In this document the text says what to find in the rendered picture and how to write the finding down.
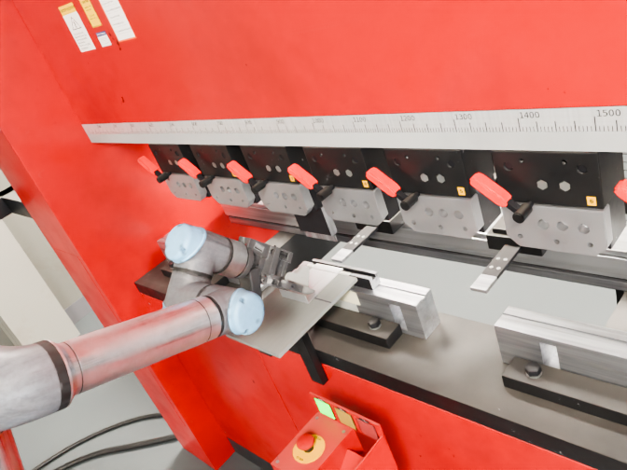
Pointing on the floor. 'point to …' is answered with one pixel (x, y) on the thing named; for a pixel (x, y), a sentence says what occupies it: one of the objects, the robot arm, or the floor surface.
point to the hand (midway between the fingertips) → (299, 290)
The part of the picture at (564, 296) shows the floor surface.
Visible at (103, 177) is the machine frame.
